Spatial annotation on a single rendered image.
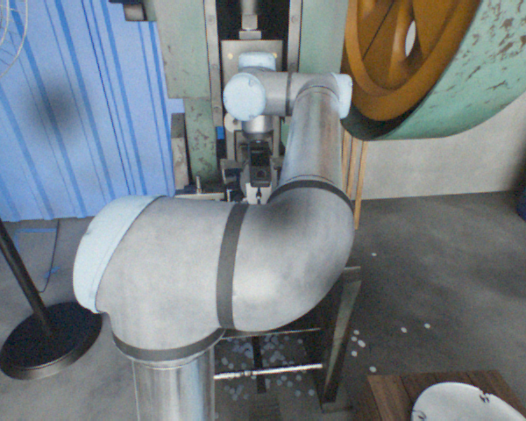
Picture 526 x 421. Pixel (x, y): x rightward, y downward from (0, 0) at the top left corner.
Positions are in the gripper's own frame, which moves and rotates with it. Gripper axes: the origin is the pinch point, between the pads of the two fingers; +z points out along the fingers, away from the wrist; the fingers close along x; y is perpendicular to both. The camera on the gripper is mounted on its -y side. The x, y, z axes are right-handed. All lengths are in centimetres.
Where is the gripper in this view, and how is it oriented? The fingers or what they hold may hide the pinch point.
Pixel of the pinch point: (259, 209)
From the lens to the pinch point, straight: 82.4
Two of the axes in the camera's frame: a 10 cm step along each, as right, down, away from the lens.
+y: -1.2, -5.2, 8.4
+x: -9.9, 0.6, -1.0
